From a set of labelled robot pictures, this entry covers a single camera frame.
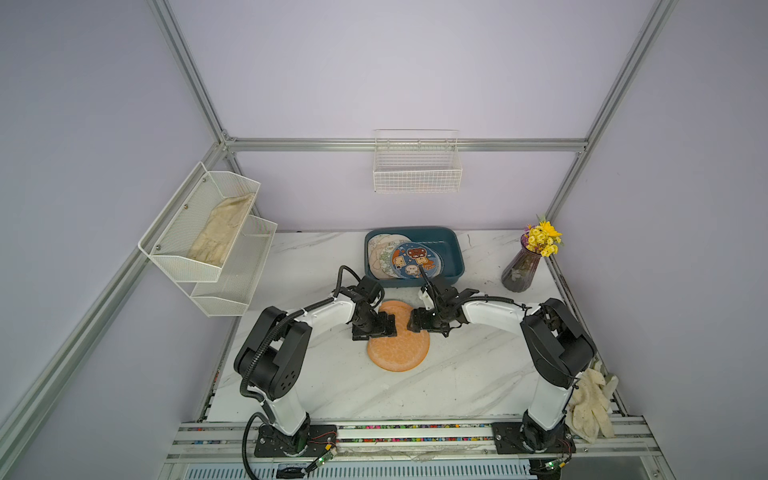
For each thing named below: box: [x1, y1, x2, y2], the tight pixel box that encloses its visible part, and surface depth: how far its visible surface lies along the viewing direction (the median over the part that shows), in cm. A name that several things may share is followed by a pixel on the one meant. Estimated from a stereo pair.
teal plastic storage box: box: [364, 226, 465, 288], surface depth 112 cm
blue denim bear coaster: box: [391, 242, 442, 279], surface depth 110 cm
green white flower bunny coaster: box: [368, 234, 412, 279], surface depth 113 cm
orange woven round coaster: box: [368, 300, 430, 373], surface depth 89 cm
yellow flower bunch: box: [523, 219, 563, 257], surface depth 88 cm
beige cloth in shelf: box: [187, 193, 255, 267], surface depth 80 cm
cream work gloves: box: [566, 358, 619, 443], surface depth 78 cm
